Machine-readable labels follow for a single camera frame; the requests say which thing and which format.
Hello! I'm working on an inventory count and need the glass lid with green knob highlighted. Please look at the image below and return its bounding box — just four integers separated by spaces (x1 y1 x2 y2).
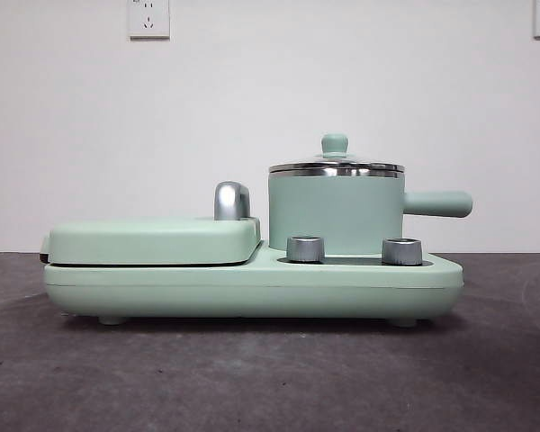
268 132 406 175

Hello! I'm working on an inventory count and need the green hinged cover, silver handle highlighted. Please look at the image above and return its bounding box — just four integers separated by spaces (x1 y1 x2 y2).
40 180 262 266

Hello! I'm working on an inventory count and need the mint green breakfast machine base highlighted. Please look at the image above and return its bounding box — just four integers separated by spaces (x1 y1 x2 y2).
42 238 464 326

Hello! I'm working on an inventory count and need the mint green pot with handle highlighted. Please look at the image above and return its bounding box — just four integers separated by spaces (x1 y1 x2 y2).
267 165 473 253

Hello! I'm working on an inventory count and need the silver control knob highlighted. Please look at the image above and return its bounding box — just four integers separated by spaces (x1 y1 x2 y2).
286 235 326 263
381 237 422 266

